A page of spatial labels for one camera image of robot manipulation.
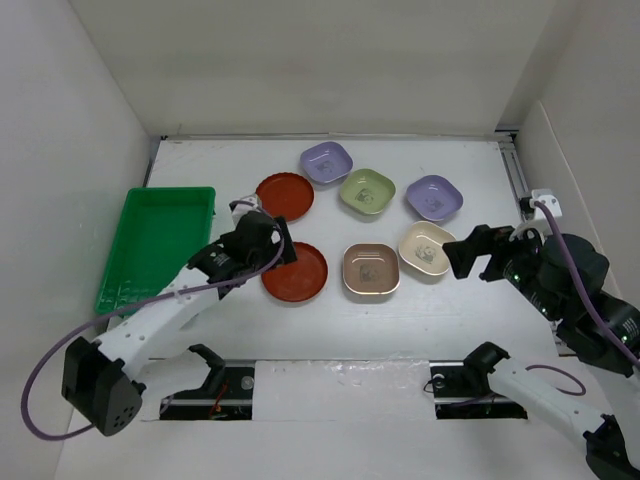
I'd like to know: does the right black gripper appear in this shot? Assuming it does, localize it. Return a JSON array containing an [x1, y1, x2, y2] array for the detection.
[[442, 216, 563, 319]]

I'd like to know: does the red round plate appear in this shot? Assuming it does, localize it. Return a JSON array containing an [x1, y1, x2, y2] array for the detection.
[[261, 242, 328, 303], [256, 172, 315, 222]]

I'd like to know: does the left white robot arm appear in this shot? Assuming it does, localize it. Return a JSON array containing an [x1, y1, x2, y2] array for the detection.
[[62, 209, 297, 436]]

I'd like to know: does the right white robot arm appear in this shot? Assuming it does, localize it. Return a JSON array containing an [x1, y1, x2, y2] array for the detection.
[[443, 225, 639, 479]]

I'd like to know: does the green plastic bin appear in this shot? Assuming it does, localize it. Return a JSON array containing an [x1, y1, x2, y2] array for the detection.
[[95, 186, 216, 315]]

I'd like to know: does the cream square dish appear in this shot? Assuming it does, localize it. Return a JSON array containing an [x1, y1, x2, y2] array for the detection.
[[398, 221, 456, 276]]

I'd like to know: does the right purple square dish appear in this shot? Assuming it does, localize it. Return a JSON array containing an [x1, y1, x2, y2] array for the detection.
[[406, 175, 464, 222]]

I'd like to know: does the purple square dish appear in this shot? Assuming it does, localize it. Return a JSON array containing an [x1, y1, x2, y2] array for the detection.
[[300, 141, 354, 185], [406, 175, 464, 222]]

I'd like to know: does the brown square dish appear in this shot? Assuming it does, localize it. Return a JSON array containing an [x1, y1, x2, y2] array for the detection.
[[342, 243, 400, 296]]

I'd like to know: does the upper left purple square dish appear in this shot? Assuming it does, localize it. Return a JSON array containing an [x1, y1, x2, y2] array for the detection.
[[300, 141, 354, 185]]

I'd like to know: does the green square dish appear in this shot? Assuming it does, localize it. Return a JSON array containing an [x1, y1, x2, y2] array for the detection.
[[339, 168, 396, 215]]

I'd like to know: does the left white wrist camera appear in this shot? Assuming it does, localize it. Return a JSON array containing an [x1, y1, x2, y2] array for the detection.
[[229, 194, 262, 227]]

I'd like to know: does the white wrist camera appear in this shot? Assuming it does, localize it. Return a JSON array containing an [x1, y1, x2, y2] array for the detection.
[[229, 194, 262, 227], [519, 189, 563, 222]]

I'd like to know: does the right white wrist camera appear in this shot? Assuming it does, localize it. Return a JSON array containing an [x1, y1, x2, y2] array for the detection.
[[519, 189, 563, 222]]

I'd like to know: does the right aluminium frame rail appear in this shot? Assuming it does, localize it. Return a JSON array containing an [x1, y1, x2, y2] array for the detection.
[[495, 130, 576, 357]]

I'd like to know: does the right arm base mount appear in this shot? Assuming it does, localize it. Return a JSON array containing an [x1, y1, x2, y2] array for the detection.
[[423, 360, 528, 420]]

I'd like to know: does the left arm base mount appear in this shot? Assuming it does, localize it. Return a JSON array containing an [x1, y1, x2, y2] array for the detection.
[[159, 344, 256, 421]]

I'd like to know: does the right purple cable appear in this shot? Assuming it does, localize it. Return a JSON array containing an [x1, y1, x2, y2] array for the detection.
[[534, 202, 640, 361]]

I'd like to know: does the purple cable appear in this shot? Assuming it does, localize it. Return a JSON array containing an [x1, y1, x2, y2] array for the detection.
[[20, 199, 286, 441], [534, 202, 640, 361]]

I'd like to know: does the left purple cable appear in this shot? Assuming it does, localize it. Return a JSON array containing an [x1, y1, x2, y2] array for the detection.
[[20, 199, 286, 441]]

